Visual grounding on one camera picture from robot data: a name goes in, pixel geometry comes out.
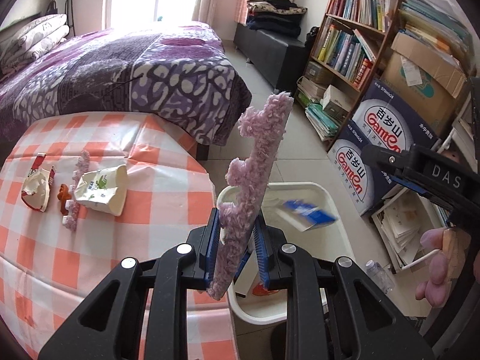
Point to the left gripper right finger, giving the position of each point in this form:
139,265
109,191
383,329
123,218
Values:
334,310

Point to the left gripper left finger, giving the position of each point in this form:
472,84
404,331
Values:
139,308

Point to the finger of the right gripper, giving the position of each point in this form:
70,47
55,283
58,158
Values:
407,185
388,161

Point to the purple fuzzy puzzle strip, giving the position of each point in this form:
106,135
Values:
266,127

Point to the blue small carton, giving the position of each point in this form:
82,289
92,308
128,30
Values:
304,216

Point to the orange peel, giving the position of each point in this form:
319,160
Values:
63,193

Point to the torn red noodle cup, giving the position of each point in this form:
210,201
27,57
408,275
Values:
35,191

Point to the right hand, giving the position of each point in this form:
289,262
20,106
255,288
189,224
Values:
435,289

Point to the lower Ganten water box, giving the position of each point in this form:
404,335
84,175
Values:
366,186

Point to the ganten water box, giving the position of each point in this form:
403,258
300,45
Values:
366,186
388,121

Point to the upper Ganten water box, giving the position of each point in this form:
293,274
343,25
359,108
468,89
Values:
388,121

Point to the clear plastic water bottle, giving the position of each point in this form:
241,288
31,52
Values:
379,276

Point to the brown cardboard box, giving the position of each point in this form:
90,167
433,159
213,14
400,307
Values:
434,88

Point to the crushed white green paper cup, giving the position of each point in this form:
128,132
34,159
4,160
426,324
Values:
104,190

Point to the wooden bookshelf with books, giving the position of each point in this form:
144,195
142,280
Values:
348,52

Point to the white foam puzzle strip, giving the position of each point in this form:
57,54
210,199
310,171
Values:
70,210

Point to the checkered orange white tablecloth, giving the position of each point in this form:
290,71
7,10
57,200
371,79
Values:
48,270

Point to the black storage bench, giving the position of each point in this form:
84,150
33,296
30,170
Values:
279,59

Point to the folded dark clothes pile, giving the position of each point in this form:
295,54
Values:
277,16

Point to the purple patterned bed quilt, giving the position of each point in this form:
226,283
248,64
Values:
176,71

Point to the folded floral pillows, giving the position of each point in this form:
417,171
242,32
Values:
33,41

